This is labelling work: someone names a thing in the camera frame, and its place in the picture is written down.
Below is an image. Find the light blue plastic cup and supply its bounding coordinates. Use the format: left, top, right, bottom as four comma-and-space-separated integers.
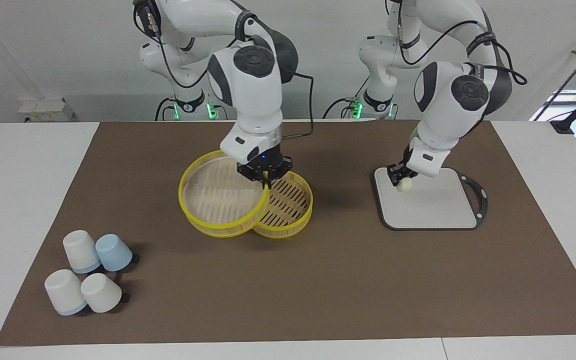
95, 234, 133, 272

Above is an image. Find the black arm base cable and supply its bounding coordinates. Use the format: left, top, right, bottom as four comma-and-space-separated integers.
322, 75, 364, 120
155, 97, 176, 122

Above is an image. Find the yellow steamer lid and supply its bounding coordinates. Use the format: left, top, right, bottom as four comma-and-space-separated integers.
178, 150, 271, 238

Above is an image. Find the yellow steamer basket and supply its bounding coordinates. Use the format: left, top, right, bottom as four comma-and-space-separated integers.
252, 171, 314, 240

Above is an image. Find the black left arm base cable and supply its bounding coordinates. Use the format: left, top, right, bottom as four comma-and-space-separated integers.
322, 75, 364, 120

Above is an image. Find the white cutting board grey rim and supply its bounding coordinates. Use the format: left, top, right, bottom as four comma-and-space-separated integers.
372, 166, 489, 232

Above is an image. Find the white plastic cup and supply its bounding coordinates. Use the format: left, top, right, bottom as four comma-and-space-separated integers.
80, 273, 123, 314
44, 269, 88, 316
62, 230, 102, 274

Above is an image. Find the brown table mat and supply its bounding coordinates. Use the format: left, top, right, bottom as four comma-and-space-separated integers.
0, 120, 576, 347

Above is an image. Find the black right arm base cable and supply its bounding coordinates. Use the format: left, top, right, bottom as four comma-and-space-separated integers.
155, 97, 176, 122

